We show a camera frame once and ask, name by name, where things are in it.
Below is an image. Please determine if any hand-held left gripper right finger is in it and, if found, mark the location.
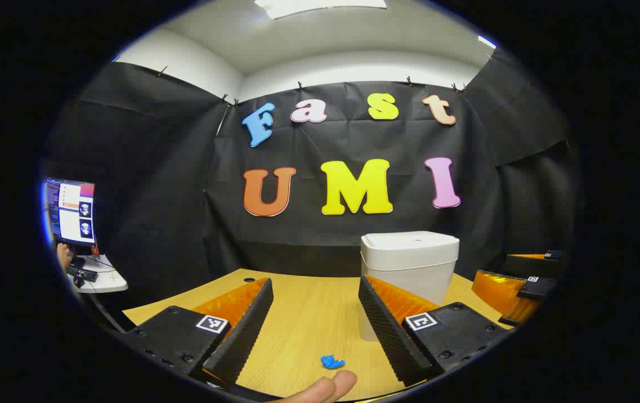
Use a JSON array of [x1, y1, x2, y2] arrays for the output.
[[358, 274, 514, 388]]

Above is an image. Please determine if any wooden desktop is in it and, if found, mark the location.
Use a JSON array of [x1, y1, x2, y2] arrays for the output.
[[123, 269, 514, 401]]

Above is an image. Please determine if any computer monitor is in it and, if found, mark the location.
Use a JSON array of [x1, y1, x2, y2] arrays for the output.
[[45, 178, 98, 248]]

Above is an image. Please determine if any white side table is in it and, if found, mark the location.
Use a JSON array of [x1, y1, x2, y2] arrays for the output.
[[65, 255, 129, 294]]

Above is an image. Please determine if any white desktop garbage bin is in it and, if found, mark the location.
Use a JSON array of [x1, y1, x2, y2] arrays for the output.
[[360, 231, 460, 342]]

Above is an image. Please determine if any black keyboard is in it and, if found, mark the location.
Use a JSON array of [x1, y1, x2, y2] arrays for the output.
[[67, 265, 98, 282]]

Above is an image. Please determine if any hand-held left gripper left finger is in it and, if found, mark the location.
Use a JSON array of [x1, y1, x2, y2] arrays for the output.
[[120, 277, 274, 391]]

